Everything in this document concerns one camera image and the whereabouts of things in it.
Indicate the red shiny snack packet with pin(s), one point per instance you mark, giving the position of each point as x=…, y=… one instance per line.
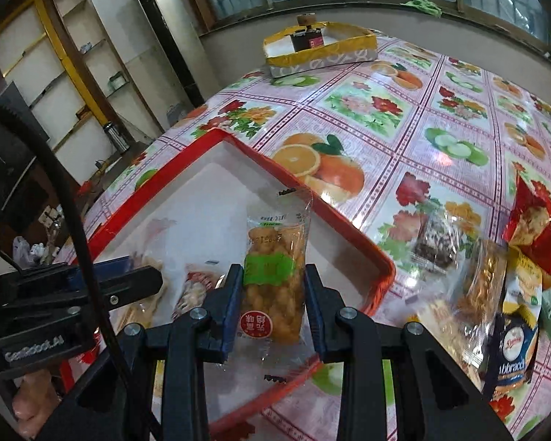
x=532, y=225

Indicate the clear twisted dough snack packet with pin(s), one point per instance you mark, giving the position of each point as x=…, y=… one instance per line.
x=271, y=294

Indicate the clear brownie packet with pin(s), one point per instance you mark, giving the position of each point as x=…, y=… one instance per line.
x=436, y=239

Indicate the white plastic bag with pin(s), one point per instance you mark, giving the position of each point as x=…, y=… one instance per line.
x=25, y=252

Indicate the black television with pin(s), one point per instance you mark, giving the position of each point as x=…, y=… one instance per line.
x=4, y=170

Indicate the clear golden snack packet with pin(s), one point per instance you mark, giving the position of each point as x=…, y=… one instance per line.
x=484, y=280

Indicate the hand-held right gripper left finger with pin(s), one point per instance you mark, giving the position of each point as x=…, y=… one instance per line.
x=227, y=305

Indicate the wooden side table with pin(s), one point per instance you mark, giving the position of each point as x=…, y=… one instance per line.
x=110, y=165

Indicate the green cloth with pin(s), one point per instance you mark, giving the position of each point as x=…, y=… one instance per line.
x=420, y=4

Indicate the small green box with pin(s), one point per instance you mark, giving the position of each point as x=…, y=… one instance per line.
x=118, y=81

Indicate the steel thermos flask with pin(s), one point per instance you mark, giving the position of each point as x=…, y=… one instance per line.
x=117, y=138

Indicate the white tower air conditioner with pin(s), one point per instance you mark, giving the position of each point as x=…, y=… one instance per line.
x=165, y=23

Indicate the blue and yellow biscuit bag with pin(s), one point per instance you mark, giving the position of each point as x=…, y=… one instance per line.
x=514, y=330

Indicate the yellow patterned cardboard box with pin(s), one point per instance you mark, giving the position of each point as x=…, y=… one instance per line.
x=330, y=57

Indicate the red plastic tray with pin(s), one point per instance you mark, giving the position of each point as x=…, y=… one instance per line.
x=340, y=234

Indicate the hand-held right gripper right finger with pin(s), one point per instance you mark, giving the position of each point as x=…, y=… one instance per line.
x=314, y=312

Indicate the floral fruit print tablecloth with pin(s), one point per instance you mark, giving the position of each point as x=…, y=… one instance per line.
x=395, y=138

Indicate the person's left hand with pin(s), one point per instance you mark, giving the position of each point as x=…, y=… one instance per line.
x=34, y=404

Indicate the wooden shelf cabinet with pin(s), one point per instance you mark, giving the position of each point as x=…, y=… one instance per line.
x=59, y=55

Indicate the clear packet with red print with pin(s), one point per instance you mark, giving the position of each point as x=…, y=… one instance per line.
x=195, y=287

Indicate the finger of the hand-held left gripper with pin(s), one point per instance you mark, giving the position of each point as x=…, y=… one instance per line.
x=105, y=270
x=128, y=287

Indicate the dark jar with cork lid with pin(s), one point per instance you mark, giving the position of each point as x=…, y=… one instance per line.
x=306, y=39

